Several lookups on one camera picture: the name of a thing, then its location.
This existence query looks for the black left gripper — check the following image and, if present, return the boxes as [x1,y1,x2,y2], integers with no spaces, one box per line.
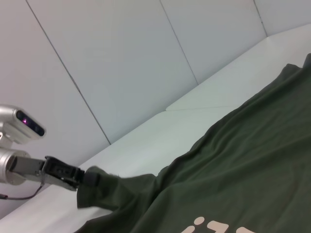
[10,155,101,192]

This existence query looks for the dark green FREE T-shirt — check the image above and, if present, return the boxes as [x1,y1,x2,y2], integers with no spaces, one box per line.
[76,52,311,233]

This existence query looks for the left arm connector cable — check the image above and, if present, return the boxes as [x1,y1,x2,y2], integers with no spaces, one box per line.
[0,181,46,201]

